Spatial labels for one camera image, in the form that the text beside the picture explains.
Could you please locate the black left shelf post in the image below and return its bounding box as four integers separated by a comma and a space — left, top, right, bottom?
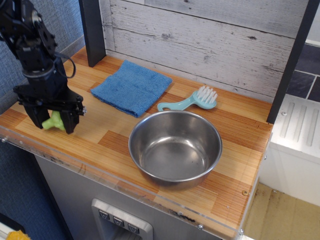
78, 0, 106, 67

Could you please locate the teal dish brush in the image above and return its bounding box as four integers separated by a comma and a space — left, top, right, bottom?
157, 86, 218, 112

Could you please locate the silver dispenser button panel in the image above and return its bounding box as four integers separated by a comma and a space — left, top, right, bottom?
91, 198, 154, 240

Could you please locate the stainless steel bowl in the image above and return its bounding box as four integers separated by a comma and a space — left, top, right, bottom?
128, 110, 223, 191

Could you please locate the black shelf post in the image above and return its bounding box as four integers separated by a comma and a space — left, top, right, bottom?
78, 0, 106, 67
266, 0, 320, 124

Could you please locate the black braided cable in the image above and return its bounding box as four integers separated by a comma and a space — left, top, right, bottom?
53, 51, 77, 79

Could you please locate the yellow object bottom left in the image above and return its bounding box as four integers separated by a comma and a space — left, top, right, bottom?
6, 230, 31, 240

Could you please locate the white ribbed cabinet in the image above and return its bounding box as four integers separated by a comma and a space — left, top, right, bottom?
259, 94, 320, 206

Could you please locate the black right shelf post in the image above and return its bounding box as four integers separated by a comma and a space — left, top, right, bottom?
266, 0, 320, 124

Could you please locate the green toy broccoli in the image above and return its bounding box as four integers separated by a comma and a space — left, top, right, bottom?
41, 110, 66, 131

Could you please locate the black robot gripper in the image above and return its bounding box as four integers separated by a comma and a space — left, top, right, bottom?
13, 57, 87, 134

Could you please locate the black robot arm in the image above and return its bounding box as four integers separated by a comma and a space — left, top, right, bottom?
0, 0, 86, 134

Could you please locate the blue folded cloth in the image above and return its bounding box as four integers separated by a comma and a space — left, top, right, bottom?
91, 60, 173, 118

